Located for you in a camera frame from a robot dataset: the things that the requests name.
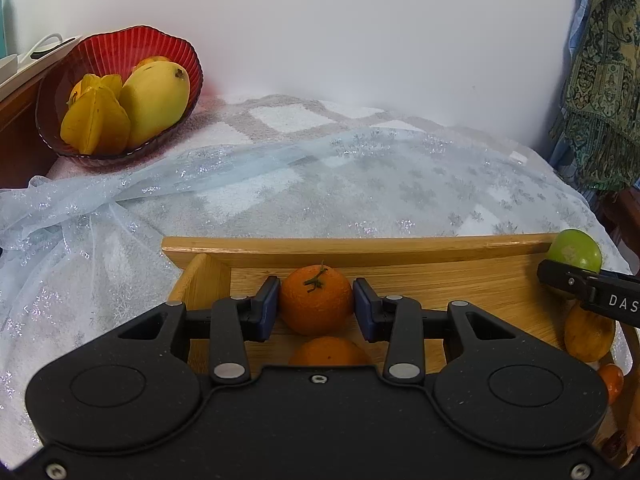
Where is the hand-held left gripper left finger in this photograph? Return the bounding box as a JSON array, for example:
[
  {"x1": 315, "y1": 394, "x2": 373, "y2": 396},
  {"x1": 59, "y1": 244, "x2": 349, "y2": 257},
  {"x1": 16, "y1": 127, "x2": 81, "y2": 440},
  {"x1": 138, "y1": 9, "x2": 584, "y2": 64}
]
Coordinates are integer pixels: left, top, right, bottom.
[{"x1": 117, "y1": 275, "x2": 281, "y2": 386}]

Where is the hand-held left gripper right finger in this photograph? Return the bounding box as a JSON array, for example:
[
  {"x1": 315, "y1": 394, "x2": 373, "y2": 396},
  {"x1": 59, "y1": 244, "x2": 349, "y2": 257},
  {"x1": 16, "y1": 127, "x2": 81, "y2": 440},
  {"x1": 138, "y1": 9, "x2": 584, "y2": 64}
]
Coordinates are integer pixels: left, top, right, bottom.
[{"x1": 352, "y1": 277, "x2": 518, "y2": 386}]

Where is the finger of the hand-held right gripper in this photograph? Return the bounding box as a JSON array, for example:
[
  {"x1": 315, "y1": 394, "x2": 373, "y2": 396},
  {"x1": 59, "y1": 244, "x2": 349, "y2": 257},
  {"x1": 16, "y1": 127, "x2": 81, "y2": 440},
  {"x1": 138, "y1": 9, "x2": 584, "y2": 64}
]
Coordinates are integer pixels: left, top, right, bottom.
[{"x1": 537, "y1": 260, "x2": 602, "y2": 307}]

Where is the green round fruit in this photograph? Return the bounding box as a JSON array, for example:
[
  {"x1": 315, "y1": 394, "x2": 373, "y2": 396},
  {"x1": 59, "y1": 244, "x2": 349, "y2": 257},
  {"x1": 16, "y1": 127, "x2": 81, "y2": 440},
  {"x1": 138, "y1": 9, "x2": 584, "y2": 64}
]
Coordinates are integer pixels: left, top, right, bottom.
[{"x1": 545, "y1": 229, "x2": 603, "y2": 302}]

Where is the orange tangerine with stem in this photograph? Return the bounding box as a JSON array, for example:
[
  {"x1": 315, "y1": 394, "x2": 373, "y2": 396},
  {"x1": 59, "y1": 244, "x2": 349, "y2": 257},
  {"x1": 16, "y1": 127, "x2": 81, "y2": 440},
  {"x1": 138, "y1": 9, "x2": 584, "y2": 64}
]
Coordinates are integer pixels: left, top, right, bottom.
[{"x1": 278, "y1": 261, "x2": 355, "y2": 337}]

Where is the wooden tray with handles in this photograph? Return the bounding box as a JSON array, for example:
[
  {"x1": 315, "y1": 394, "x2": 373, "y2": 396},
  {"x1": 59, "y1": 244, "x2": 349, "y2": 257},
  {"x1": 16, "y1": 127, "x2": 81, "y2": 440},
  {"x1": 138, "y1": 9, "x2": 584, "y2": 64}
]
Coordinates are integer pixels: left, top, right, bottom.
[{"x1": 161, "y1": 232, "x2": 640, "y2": 468}]

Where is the yellow orange blemished fruit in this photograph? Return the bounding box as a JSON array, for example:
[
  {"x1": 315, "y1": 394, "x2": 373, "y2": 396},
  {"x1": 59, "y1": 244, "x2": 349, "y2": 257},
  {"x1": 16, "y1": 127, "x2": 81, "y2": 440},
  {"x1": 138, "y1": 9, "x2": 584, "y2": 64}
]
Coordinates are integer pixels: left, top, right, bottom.
[{"x1": 564, "y1": 305, "x2": 617, "y2": 363}]

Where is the small orange red fruit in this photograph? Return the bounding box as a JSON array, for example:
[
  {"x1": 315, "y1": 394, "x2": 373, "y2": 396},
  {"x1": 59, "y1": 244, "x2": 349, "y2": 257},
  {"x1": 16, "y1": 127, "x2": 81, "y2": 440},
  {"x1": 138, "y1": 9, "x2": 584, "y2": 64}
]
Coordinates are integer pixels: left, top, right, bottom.
[{"x1": 597, "y1": 363, "x2": 625, "y2": 406}]

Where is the brown wooden chair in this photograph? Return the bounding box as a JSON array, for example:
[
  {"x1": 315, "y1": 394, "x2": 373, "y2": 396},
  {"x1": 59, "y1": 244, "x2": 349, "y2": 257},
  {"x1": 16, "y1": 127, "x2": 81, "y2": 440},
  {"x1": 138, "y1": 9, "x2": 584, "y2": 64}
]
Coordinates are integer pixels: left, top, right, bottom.
[{"x1": 597, "y1": 187, "x2": 640, "y2": 261}]

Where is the small red brown fruit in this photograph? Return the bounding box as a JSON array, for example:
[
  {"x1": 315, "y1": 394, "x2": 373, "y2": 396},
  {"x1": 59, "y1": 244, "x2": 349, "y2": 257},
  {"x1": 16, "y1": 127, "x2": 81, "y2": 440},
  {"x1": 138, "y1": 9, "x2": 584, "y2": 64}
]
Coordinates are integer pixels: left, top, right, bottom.
[{"x1": 600, "y1": 430, "x2": 628, "y2": 466}]

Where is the white grey patterned blanket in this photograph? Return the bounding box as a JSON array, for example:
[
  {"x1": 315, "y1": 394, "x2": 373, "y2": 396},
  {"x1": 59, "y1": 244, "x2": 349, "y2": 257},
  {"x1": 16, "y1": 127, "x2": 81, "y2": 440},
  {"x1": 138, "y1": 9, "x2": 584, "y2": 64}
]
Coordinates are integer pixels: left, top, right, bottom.
[{"x1": 47, "y1": 91, "x2": 532, "y2": 173}]

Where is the green gold patterned scarf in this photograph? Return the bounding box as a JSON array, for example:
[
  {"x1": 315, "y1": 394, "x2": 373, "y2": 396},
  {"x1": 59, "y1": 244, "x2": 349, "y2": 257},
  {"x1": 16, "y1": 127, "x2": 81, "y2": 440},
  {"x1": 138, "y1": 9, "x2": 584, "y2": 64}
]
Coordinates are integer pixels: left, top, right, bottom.
[{"x1": 549, "y1": 0, "x2": 640, "y2": 192}]

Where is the sheer blue snowflake cloth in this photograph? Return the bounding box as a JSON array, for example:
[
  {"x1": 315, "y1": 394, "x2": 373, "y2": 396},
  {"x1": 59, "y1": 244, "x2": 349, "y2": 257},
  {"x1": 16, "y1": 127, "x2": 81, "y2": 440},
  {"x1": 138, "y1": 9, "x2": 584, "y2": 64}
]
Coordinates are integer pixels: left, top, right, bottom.
[{"x1": 0, "y1": 127, "x2": 632, "y2": 461}]

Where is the yellow mango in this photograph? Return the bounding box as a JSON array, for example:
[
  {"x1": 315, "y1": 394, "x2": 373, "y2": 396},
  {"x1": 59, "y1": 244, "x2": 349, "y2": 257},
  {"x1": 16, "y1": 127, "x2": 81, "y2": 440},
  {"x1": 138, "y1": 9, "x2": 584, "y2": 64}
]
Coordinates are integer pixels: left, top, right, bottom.
[{"x1": 119, "y1": 60, "x2": 192, "y2": 148}]

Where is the yellow starfruit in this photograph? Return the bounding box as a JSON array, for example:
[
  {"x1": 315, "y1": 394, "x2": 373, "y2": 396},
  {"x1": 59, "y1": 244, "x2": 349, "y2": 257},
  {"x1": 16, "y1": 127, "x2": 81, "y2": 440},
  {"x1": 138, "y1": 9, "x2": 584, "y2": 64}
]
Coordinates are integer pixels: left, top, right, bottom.
[{"x1": 60, "y1": 73, "x2": 132, "y2": 156}]

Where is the brown wooden headboard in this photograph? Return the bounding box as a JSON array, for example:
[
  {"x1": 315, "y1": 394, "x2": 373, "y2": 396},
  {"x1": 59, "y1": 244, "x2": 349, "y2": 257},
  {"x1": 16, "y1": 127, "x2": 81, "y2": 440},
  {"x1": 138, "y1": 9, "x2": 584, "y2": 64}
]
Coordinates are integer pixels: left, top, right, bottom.
[{"x1": 0, "y1": 67, "x2": 62, "y2": 189}]

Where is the red glass bowl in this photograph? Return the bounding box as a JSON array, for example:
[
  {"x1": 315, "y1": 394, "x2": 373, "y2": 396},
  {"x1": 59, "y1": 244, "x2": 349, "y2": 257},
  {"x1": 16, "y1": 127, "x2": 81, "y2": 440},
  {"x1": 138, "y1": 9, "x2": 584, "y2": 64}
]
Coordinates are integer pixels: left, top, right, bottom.
[{"x1": 35, "y1": 25, "x2": 205, "y2": 170}]

